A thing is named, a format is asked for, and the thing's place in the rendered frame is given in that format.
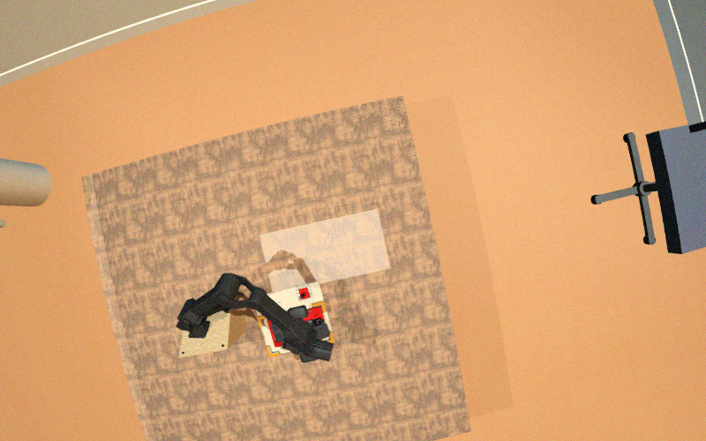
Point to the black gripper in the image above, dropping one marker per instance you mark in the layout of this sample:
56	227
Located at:
301	312

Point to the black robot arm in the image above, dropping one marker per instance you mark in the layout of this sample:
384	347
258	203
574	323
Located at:
298	335

